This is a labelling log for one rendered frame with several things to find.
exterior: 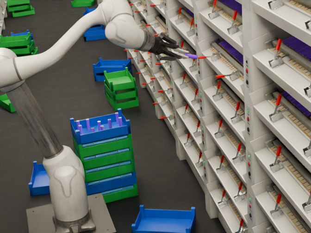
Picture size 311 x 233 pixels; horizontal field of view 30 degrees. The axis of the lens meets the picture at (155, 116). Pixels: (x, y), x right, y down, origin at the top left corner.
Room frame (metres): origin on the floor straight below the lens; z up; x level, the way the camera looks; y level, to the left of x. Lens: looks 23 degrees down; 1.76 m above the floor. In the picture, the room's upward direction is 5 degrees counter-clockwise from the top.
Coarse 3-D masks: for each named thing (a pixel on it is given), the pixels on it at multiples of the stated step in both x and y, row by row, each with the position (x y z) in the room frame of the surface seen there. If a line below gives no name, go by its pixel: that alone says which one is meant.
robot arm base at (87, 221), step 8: (88, 208) 2.36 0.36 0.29; (88, 216) 2.25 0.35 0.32; (56, 224) 2.24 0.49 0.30; (64, 224) 2.20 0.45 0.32; (72, 224) 2.19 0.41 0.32; (80, 224) 2.20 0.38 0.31; (88, 224) 2.22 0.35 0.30; (56, 232) 2.18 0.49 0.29; (64, 232) 2.18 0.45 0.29; (72, 232) 2.17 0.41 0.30
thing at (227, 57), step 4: (212, 44) 2.58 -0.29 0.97; (216, 44) 2.57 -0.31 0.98; (212, 48) 2.57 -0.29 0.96; (216, 48) 2.52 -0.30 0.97; (220, 48) 2.50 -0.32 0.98; (220, 52) 2.46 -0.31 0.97; (224, 52) 2.44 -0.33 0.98; (224, 56) 2.41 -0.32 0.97; (228, 56) 2.38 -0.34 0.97; (228, 60) 2.36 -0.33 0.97; (232, 60) 2.32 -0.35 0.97; (228, 64) 2.33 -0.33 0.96; (232, 64) 2.30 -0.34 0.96; (236, 64) 2.27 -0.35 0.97; (236, 68) 2.25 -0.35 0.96; (240, 68) 2.21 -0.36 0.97
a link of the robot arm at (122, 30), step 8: (120, 16) 2.39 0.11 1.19; (128, 16) 2.40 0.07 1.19; (112, 24) 2.32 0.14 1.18; (120, 24) 2.32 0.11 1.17; (128, 24) 2.34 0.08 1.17; (136, 24) 2.38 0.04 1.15; (112, 32) 2.30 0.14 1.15; (120, 32) 2.30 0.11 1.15; (128, 32) 2.31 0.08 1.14; (136, 32) 2.34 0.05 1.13; (112, 40) 2.30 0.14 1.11; (120, 40) 2.30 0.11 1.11; (128, 40) 2.31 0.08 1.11; (136, 40) 2.33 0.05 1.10; (128, 48) 2.35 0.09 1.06; (136, 48) 2.36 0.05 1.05
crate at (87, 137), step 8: (120, 112) 3.09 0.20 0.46; (72, 120) 3.02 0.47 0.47; (80, 120) 3.05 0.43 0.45; (96, 120) 3.07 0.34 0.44; (104, 120) 3.08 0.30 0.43; (112, 120) 3.10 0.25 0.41; (128, 120) 2.93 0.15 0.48; (72, 128) 2.98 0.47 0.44; (96, 128) 3.03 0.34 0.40; (104, 128) 3.02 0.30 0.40; (112, 128) 2.90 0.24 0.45; (120, 128) 2.91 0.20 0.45; (128, 128) 2.92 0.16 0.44; (80, 136) 2.85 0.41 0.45; (88, 136) 2.86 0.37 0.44; (96, 136) 2.87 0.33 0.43; (104, 136) 2.88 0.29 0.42; (112, 136) 2.89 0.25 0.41; (80, 144) 2.85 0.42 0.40
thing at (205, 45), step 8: (208, 40) 2.62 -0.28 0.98; (216, 40) 2.60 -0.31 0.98; (200, 48) 2.61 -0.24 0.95; (208, 48) 2.62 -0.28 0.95; (208, 64) 2.55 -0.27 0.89; (216, 64) 2.41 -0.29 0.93; (224, 64) 2.37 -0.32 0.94; (216, 72) 2.42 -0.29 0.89; (224, 72) 2.29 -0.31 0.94; (224, 80) 2.30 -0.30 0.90; (240, 80) 2.16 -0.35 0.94; (232, 88) 2.19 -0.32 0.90; (240, 88) 2.09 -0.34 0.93; (240, 96) 2.09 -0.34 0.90
